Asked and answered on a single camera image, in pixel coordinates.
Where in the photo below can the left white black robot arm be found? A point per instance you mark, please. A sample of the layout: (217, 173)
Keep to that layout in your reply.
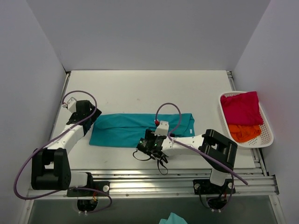
(50, 166)

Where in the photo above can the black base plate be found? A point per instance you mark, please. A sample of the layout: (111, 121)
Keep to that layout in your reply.
(98, 189)
(205, 187)

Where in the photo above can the orange t shirt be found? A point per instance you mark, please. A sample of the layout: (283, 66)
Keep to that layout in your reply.
(243, 134)

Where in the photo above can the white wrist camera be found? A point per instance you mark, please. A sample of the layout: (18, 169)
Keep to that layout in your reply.
(162, 128)
(70, 105)

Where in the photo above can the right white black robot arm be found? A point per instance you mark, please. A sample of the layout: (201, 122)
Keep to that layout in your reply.
(218, 150)

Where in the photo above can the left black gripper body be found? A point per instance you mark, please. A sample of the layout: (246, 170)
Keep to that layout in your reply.
(91, 119)

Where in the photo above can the light teal cloth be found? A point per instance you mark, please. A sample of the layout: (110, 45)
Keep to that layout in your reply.
(173, 219)

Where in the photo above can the aluminium rail frame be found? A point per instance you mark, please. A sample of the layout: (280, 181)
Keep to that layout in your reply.
(140, 194)

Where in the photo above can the teal t shirt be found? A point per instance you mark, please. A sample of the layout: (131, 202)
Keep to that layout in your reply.
(126, 129)

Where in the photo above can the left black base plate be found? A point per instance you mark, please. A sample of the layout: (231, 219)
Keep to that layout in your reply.
(98, 189)

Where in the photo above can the magenta t shirt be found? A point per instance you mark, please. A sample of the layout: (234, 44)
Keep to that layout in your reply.
(242, 109)

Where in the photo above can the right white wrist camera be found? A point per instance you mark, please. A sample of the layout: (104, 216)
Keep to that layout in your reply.
(162, 128)

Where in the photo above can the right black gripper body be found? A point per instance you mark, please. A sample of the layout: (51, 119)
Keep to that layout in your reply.
(142, 147)

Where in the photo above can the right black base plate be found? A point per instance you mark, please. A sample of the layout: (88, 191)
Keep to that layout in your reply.
(205, 187)

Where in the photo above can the white plastic basket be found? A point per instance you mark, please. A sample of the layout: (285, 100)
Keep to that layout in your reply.
(265, 139)

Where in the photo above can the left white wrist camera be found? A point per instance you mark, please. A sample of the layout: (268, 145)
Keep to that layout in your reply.
(70, 105)

